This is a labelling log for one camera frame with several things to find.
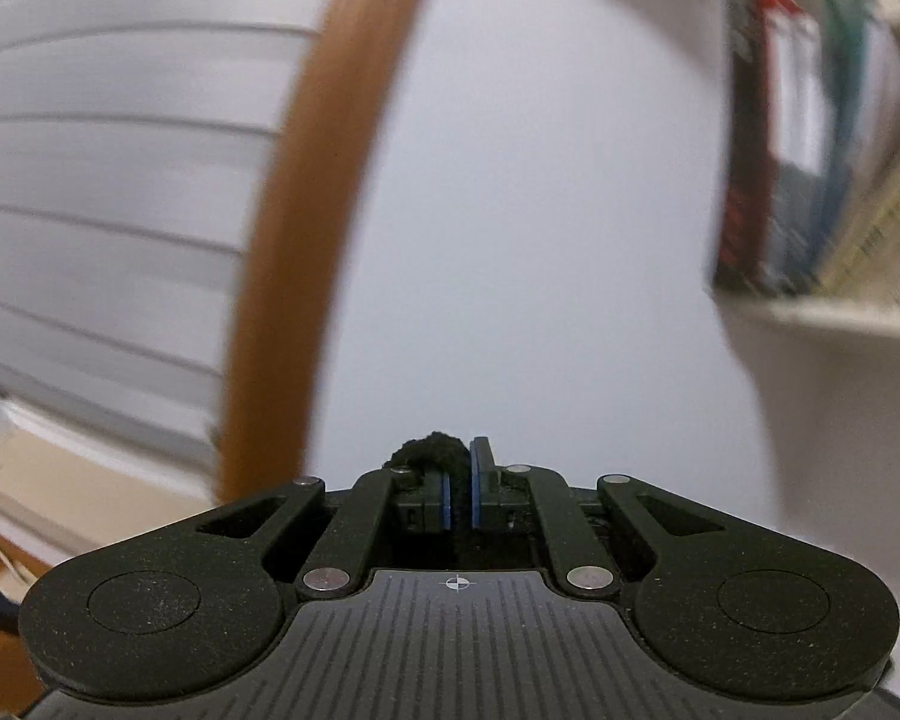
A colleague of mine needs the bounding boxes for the teal book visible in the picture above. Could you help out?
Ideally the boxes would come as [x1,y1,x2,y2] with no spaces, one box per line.
[810,0,871,286]

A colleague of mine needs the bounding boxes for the beige window sill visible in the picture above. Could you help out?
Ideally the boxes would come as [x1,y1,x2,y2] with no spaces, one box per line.
[0,420,222,548]

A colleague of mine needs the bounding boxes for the row of books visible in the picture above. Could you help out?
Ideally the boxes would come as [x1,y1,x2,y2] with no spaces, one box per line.
[709,0,900,350]

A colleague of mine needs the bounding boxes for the black garment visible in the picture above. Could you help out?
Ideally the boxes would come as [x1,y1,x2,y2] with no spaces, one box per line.
[381,429,475,571]

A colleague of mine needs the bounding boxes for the cream book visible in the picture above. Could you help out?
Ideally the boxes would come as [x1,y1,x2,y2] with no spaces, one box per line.
[817,15,900,316]

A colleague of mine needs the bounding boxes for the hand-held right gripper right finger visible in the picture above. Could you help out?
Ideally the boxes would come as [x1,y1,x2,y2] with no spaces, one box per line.
[469,436,725,601]

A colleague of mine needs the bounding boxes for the wooden window frame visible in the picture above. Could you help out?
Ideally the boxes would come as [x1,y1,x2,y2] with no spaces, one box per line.
[214,0,445,507]

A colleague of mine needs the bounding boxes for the black red book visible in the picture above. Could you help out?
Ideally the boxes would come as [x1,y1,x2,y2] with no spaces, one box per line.
[712,0,803,293]

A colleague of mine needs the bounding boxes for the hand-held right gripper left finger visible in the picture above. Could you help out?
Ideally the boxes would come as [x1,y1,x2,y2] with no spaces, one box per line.
[195,465,452,601]

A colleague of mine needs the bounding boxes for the grey white book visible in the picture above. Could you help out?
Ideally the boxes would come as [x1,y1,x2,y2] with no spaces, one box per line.
[765,7,827,293]

